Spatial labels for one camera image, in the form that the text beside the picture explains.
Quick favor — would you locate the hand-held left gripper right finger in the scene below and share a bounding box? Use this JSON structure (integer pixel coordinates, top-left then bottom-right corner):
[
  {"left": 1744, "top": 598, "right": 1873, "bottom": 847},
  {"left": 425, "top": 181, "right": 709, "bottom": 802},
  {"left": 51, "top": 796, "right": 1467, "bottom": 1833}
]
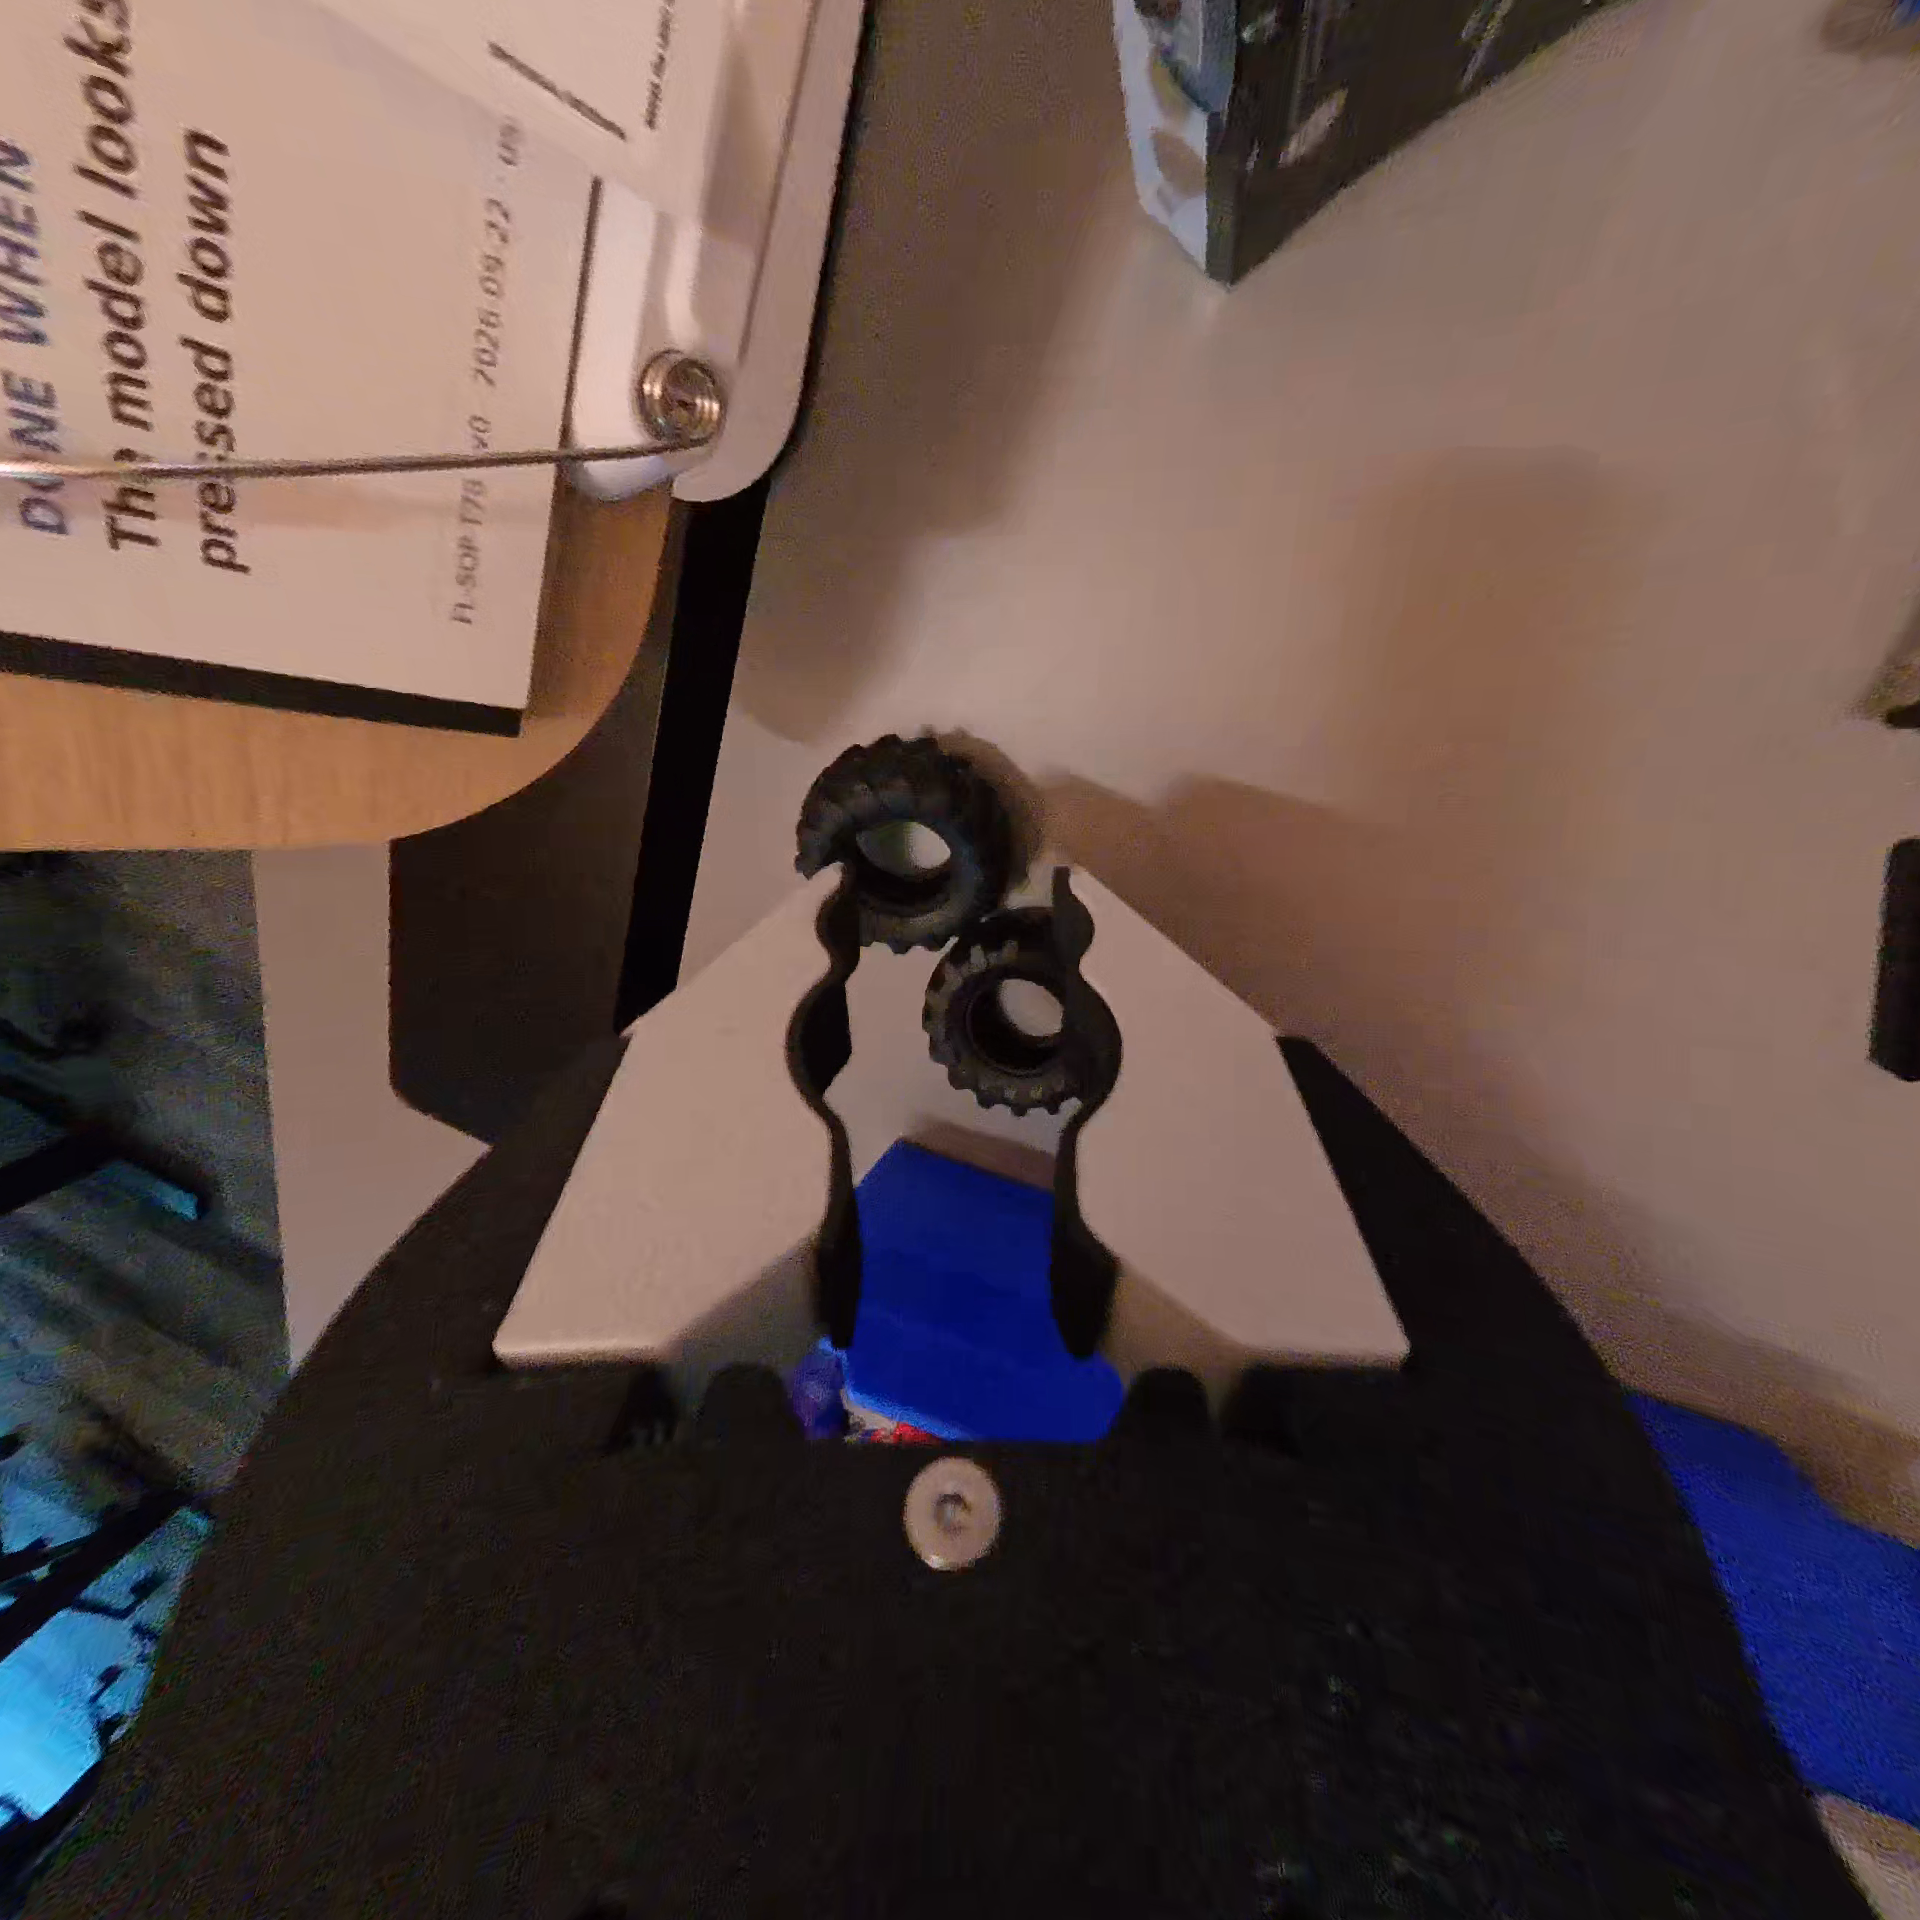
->
[{"left": 1048, "top": 866, "right": 1415, "bottom": 1373}]

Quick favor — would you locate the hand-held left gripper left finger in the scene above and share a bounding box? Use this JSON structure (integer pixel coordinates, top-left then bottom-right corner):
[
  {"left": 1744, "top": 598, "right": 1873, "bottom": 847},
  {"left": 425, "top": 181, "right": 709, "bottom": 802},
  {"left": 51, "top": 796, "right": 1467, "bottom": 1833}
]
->
[{"left": 492, "top": 870, "right": 864, "bottom": 1373}]

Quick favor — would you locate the black toy tire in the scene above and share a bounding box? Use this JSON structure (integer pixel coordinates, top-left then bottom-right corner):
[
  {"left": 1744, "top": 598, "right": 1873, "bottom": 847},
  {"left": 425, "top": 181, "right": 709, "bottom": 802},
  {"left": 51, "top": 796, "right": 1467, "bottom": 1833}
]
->
[
  {"left": 921, "top": 906, "right": 1124, "bottom": 1115},
  {"left": 796, "top": 732, "right": 1017, "bottom": 954}
]

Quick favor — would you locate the blue plastic bin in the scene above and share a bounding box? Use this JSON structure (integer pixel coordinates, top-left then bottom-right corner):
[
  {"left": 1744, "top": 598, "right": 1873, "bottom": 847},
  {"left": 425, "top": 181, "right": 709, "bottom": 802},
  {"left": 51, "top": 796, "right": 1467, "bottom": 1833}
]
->
[
  {"left": 1627, "top": 1393, "right": 1920, "bottom": 1828},
  {"left": 817, "top": 1137, "right": 1130, "bottom": 1445}
]

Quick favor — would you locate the black upright panel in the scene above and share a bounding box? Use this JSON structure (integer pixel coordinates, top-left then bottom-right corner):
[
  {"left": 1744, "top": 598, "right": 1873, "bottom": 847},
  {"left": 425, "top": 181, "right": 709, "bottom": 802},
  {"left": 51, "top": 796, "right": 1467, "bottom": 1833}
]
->
[{"left": 387, "top": 491, "right": 777, "bottom": 1161}]

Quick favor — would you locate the wooden board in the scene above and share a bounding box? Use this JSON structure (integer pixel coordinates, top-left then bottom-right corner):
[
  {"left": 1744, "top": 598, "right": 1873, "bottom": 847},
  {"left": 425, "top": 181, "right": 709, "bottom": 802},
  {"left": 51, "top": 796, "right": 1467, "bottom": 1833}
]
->
[{"left": 0, "top": 478, "right": 681, "bottom": 855}]

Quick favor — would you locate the dark object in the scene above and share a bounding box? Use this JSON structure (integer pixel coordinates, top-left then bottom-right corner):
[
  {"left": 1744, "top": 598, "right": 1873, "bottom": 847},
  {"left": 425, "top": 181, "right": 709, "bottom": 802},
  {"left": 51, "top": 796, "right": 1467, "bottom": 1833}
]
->
[{"left": 1868, "top": 836, "right": 1920, "bottom": 1086}]

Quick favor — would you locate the round metal screw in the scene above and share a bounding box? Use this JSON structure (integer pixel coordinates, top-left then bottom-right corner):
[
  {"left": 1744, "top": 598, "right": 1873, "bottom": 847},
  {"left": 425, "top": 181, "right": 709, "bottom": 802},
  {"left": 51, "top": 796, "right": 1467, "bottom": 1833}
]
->
[{"left": 637, "top": 351, "right": 735, "bottom": 444}]

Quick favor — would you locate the white instruction sheet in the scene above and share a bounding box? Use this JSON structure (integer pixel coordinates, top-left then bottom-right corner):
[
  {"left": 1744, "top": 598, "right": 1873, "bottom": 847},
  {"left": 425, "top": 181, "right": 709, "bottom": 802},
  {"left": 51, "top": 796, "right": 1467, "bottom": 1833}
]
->
[{"left": 0, "top": 0, "right": 607, "bottom": 740}]

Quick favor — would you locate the white plastic holder plate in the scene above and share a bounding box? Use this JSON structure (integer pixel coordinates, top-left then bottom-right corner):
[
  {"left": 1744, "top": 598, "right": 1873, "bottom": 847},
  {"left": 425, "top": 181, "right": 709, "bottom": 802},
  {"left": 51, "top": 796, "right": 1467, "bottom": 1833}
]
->
[{"left": 316, "top": 0, "right": 866, "bottom": 506}]

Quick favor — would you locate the black toy truck box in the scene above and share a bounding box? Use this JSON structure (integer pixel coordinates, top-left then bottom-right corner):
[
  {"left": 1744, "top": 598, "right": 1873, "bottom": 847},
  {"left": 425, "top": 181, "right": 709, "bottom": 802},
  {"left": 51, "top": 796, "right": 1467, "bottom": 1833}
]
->
[{"left": 1117, "top": 0, "right": 1644, "bottom": 289}]

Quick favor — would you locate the thin metal wire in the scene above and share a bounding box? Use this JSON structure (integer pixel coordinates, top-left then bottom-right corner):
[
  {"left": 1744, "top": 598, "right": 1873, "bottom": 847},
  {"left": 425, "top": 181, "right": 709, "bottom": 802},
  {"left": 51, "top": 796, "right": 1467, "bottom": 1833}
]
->
[{"left": 0, "top": 442, "right": 681, "bottom": 484}]

